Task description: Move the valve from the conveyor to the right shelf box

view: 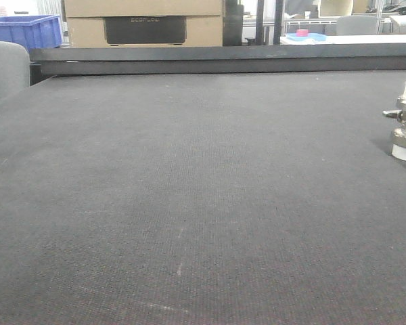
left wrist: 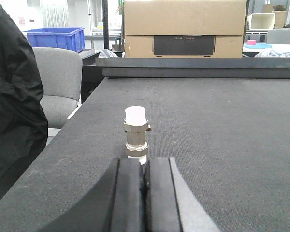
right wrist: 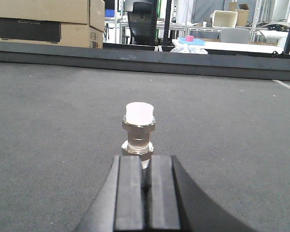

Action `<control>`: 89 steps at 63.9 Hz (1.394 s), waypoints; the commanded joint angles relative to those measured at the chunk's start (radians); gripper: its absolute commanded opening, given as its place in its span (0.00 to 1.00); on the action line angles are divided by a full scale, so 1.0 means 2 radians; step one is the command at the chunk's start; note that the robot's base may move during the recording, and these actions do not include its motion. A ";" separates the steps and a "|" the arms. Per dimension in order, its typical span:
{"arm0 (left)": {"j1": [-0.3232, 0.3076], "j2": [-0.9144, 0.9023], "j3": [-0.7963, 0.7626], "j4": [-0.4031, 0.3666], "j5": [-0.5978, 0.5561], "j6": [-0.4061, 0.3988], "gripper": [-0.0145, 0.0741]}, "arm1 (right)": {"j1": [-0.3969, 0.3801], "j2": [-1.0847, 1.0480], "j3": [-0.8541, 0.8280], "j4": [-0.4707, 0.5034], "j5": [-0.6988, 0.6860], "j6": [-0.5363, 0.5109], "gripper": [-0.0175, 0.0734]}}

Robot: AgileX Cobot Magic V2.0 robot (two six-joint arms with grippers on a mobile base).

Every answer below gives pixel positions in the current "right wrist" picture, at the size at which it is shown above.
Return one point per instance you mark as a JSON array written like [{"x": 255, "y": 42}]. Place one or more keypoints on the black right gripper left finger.
[{"x": 119, "y": 206}]

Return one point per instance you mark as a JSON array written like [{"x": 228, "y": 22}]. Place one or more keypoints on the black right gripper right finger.
[{"x": 177, "y": 204}]

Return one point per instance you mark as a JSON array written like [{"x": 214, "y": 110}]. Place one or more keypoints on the metal valve with white cap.
[{"x": 139, "y": 122}]

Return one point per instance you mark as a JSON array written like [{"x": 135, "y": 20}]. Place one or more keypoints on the grey conveyor belt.
[{"x": 60, "y": 128}]

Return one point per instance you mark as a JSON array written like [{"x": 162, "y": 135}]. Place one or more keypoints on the upper cardboard box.
[{"x": 89, "y": 12}]

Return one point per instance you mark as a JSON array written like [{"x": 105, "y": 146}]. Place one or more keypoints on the cardboard box with black print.
[{"x": 49, "y": 33}]

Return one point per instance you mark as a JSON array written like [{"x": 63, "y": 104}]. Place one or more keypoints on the white table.
[{"x": 244, "y": 47}]

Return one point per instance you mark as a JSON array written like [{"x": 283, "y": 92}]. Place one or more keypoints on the pink block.
[{"x": 189, "y": 38}]

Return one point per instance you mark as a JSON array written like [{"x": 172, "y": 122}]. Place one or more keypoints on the grey chair back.
[{"x": 234, "y": 35}]

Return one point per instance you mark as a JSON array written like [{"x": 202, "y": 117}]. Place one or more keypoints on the black office chair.
[{"x": 142, "y": 21}]

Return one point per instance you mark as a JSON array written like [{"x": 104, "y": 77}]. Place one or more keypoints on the beige plastic bin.
[{"x": 224, "y": 19}]

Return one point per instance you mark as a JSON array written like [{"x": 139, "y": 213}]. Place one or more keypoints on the dark conveyor side rail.
[{"x": 219, "y": 63}]

